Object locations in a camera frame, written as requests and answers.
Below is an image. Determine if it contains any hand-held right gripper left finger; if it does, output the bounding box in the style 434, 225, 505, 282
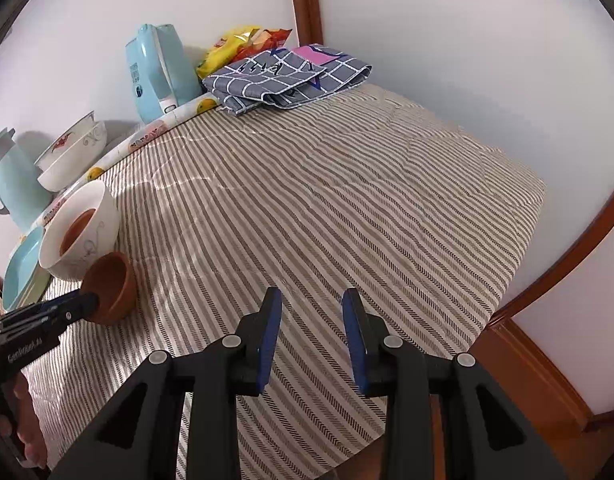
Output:
50, 286, 284, 480

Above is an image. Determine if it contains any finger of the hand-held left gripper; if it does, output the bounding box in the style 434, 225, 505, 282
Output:
34, 309, 98, 332
37, 292, 100, 313

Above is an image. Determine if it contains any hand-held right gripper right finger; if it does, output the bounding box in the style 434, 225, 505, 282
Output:
341, 287, 558, 480

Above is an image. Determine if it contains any green plate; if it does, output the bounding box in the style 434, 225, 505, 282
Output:
17, 265, 52, 308

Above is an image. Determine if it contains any small brown bowl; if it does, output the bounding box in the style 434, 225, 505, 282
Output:
81, 251, 137, 325
58, 208, 97, 257

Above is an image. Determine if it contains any blue plate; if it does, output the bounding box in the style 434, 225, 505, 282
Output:
2, 226, 47, 312

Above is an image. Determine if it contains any white bowl with grey pattern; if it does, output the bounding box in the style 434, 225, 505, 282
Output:
38, 179, 120, 282

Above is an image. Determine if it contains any person's left hand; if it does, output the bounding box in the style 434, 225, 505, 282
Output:
0, 372, 50, 471

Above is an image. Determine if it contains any light blue thermos jug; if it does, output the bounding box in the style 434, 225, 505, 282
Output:
0, 127, 40, 233

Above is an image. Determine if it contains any large white patterned bowl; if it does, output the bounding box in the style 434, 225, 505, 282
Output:
37, 120, 108, 193

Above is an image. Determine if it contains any striped blanket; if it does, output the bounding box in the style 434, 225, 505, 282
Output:
24, 82, 546, 480

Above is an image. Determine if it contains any white bowl with red print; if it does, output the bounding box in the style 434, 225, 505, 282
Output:
34, 110, 97, 171

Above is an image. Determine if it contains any curved wooden trim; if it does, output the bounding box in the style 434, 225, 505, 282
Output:
469, 170, 614, 433

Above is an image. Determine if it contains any rolled white printed mat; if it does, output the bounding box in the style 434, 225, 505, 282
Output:
20, 97, 220, 241

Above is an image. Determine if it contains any light blue electric kettle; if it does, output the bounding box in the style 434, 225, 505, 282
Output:
126, 23, 204, 125

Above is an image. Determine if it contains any grey checked cloth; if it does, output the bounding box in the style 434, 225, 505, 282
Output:
202, 44, 374, 117

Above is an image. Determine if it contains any pink paper note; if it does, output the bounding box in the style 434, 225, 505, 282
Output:
292, 45, 333, 66

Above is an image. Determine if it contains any yellow chips bag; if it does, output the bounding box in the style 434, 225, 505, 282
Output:
196, 26, 262, 80

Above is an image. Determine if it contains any red snack bag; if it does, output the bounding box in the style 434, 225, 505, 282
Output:
232, 27, 293, 63

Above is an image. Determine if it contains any wooden door frame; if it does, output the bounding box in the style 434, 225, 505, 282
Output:
286, 0, 325, 47

